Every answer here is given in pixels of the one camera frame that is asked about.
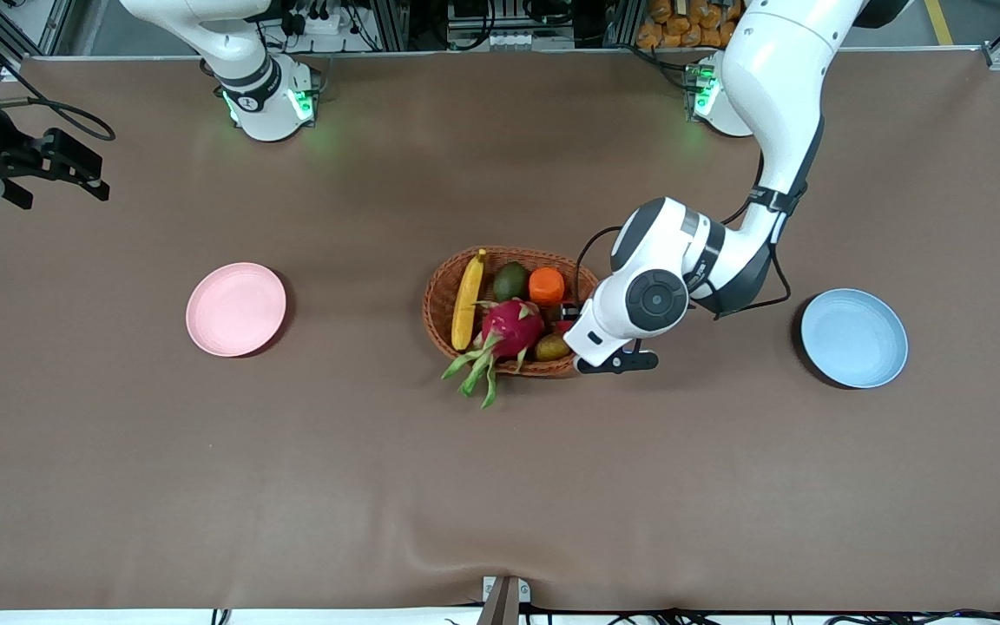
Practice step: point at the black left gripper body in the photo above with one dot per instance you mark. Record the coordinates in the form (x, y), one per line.
(571, 314)

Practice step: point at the red apple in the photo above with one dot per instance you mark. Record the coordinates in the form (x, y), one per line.
(562, 327)

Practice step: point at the yellow banana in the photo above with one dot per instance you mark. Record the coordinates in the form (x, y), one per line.
(467, 304)

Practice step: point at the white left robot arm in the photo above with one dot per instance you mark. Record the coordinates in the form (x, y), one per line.
(778, 69)

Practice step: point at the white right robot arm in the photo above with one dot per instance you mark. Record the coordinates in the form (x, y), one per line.
(257, 104)

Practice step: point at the orange fruit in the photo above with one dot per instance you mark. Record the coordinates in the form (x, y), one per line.
(547, 286)

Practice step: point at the brown kiwi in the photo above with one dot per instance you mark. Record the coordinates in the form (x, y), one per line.
(552, 347)

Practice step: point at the pink dragon fruit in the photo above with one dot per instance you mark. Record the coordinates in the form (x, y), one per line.
(513, 328)

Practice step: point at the green avocado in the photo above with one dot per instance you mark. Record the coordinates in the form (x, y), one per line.
(510, 282)

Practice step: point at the brown wicker basket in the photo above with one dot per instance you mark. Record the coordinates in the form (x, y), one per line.
(439, 304)

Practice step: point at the pink plate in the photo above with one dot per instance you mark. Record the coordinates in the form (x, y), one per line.
(235, 310)

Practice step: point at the blue plate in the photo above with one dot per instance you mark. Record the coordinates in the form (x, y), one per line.
(854, 338)

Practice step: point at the white power strip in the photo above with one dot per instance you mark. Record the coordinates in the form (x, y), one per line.
(318, 24)

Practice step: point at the bag of orange snacks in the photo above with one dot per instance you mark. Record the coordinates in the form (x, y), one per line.
(682, 30)

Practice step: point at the brown table cover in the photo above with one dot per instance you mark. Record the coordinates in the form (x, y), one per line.
(292, 477)

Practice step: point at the metal bracket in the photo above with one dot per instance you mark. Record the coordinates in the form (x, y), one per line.
(504, 603)

